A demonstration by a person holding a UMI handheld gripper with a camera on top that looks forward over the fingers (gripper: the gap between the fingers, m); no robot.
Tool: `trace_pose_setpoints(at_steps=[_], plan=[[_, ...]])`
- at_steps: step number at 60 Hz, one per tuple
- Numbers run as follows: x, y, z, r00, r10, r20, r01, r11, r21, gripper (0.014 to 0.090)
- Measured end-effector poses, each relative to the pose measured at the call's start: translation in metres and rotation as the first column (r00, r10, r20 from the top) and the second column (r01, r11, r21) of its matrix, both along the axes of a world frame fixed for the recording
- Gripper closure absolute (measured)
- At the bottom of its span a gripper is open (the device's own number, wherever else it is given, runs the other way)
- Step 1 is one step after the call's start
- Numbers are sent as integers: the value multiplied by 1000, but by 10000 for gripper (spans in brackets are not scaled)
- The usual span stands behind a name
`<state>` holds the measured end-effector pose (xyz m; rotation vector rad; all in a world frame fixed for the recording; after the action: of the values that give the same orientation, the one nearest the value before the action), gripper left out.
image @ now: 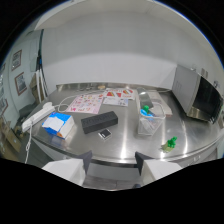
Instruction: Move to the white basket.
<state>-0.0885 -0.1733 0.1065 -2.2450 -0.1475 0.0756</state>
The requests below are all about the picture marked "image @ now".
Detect green and blue toy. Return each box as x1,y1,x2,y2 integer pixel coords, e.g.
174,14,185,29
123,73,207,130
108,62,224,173
140,105,155,122

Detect silver microwave oven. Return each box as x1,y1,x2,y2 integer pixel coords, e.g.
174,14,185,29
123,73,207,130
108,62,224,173
171,64,224,124

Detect clear plastic container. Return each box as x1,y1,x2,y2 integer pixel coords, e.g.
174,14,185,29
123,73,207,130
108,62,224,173
137,102,166,136

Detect green toy figure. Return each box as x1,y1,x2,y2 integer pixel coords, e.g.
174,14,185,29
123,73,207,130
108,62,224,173
161,136,178,153

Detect framed wall picture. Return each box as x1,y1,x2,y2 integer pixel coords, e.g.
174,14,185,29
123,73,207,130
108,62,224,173
11,49,23,72
14,71,28,97

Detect white power strip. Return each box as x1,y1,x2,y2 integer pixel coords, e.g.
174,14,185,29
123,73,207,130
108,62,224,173
21,101,56,133

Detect small black square device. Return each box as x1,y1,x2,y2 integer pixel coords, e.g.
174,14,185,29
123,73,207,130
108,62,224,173
97,128,113,141

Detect black rectangular box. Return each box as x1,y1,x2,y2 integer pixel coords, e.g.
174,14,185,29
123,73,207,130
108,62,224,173
80,110,119,135

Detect blue and white box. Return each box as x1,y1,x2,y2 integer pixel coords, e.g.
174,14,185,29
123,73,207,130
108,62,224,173
41,111,76,140

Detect red and white leaflet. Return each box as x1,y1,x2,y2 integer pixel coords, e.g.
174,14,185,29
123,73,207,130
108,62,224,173
103,87,136,101

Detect white cable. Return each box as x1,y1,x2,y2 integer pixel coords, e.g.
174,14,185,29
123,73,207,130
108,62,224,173
57,94,78,113

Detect pink sticker sheet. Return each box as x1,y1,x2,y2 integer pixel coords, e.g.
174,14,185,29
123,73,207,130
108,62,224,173
65,93,105,115

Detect small white printed card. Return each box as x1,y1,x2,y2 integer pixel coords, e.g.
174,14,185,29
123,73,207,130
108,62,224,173
102,96,129,108

